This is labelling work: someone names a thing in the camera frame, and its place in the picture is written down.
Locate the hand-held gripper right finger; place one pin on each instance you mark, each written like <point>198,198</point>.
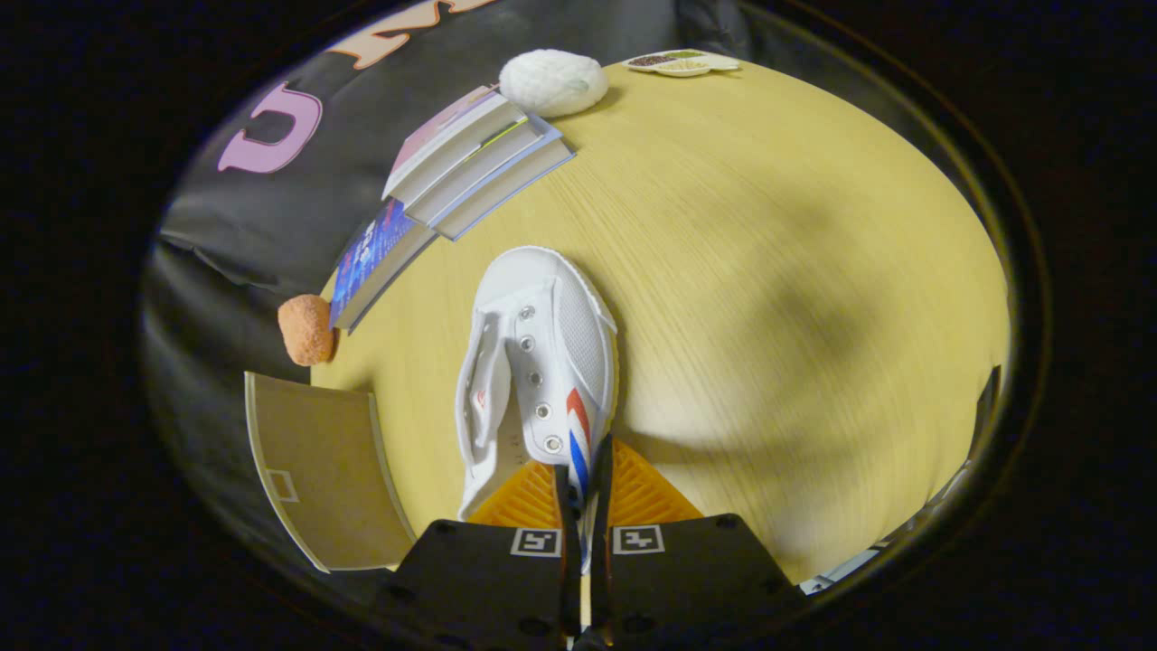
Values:
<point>687,579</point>

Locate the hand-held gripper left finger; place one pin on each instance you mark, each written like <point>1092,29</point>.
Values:
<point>488,579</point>

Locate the brown storage box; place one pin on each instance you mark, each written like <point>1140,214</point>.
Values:
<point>316,470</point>

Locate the white canvas shoe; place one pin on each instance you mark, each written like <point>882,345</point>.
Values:
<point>560,325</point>

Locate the orange fuzzy ball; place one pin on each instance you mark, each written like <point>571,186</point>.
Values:
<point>307,330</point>

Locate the grey blue cover book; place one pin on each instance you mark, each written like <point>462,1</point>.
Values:
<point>517,192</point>

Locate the white cover book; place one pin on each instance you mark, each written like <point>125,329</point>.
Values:
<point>484,172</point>

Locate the pink cover book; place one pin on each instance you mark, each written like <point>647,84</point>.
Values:
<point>452,145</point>

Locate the white foam net ball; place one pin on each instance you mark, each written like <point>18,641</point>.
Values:
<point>551,83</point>

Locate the white divided dish with grains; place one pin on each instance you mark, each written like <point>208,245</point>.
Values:
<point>680,63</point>

